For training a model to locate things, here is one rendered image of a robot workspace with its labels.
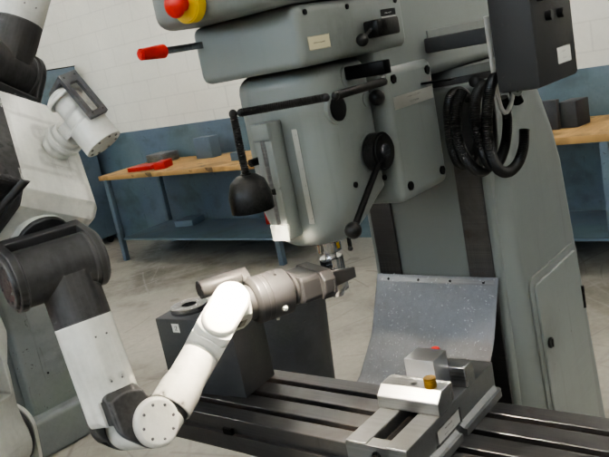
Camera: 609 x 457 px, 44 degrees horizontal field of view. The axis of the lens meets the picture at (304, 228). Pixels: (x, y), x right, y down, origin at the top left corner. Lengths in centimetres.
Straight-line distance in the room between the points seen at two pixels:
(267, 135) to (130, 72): 707
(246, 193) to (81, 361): 36
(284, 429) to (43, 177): 68
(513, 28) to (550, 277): 69
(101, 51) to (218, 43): 731
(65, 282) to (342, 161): 50
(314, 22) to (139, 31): 690
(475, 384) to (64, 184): 82
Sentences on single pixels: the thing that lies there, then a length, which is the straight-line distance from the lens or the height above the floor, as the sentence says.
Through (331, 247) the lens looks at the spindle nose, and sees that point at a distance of 143.
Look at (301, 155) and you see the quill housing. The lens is 132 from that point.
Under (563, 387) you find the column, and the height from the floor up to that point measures 77.
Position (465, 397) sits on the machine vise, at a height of 99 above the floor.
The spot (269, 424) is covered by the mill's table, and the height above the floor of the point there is 94.
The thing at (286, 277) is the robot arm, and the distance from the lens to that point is 139.
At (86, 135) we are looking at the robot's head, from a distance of 129.
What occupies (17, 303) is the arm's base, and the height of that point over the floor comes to 138.
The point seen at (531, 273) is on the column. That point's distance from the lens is 181.
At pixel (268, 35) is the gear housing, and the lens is 128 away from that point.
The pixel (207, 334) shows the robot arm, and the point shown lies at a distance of 130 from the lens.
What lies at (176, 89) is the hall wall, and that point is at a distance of 786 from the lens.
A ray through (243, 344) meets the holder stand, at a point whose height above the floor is 106.
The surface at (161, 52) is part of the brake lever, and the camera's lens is 131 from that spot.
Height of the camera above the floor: 165
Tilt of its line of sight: 13 degrees down
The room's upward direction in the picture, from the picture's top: 11 degrees counter-clockwise
